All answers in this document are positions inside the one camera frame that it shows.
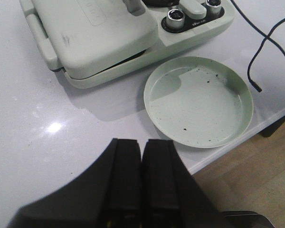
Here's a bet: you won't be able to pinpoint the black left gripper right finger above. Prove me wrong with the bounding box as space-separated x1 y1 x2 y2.
142 140 232 228

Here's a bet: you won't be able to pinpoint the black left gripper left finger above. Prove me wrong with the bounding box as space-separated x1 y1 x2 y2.
8 139 141 228

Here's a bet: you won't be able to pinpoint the silver control knob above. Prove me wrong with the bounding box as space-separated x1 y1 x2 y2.
166 9 185 30
205 0 222 16

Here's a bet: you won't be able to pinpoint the light green plate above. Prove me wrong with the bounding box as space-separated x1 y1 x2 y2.
143 57 254 148

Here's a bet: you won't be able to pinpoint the green breakfast maker lid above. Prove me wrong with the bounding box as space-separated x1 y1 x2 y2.
20 0 158 79

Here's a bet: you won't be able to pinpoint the black cable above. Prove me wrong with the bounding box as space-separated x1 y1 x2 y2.
247 13 285 92
229 0 285 78

